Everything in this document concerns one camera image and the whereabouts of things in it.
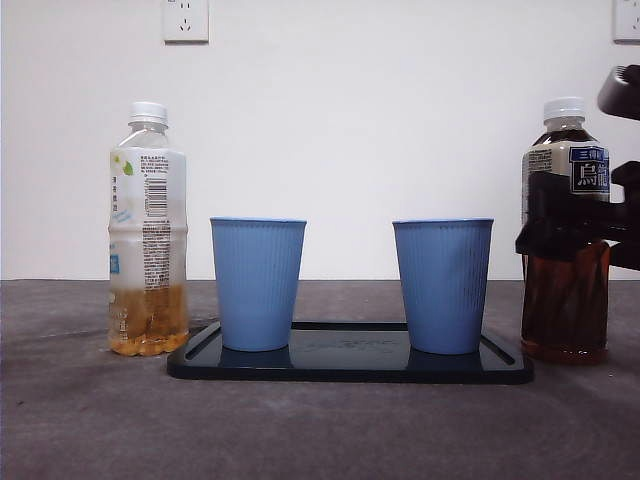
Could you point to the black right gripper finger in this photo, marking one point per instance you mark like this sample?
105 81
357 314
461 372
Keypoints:
555 220

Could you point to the dark oolong tea bottle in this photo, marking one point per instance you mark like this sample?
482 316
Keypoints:
565 300

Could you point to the pale tea bottle white label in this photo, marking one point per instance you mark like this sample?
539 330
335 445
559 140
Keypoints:
150 240

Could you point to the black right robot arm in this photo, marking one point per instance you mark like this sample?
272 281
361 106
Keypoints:
627 220

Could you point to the blue ribbed plastic cup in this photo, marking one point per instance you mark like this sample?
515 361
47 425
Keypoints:
442 285
256 285

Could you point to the dark blue rectangular tray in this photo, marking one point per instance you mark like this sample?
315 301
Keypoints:
350 366

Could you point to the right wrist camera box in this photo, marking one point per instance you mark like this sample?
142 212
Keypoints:
622 95

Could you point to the white wall socket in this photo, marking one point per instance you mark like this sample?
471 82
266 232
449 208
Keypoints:
185 22
627 20

